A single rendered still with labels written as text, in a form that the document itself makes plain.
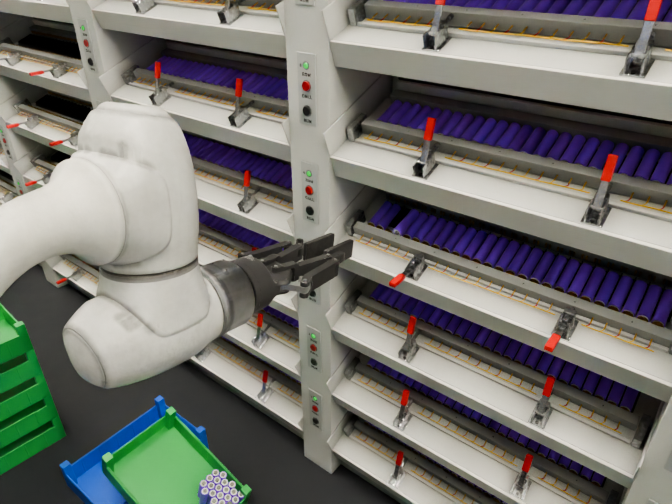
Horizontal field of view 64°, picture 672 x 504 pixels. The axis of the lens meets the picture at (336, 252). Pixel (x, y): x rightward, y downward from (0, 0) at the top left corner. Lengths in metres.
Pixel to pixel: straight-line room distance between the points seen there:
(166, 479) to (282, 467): 0.29
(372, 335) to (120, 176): 0.73
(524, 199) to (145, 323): 0.55
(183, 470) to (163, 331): 0.95
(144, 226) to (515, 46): 0.54
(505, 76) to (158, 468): 1.20
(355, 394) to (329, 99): 0.68
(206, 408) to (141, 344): 1.14
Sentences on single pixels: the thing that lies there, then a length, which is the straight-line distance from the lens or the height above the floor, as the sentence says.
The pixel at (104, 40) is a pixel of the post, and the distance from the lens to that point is 1.48.
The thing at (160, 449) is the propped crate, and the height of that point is 0.08.
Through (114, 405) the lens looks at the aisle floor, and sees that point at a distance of 1.80.
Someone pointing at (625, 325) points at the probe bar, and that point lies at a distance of 0.90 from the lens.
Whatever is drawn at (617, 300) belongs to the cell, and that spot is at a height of 0.74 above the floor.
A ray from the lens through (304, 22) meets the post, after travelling 0.95.
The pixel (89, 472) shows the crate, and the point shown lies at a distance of 1.65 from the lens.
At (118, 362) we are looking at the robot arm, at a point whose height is 0.86.
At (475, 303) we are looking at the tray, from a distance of 0.93.
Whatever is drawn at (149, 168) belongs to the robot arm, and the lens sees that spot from 0.53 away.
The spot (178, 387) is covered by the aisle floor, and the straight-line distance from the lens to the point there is 1.79.
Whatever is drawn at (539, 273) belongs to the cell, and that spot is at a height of 0.74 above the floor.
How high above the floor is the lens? 1.21
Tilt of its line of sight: 31 degrees down
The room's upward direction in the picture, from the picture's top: straight up
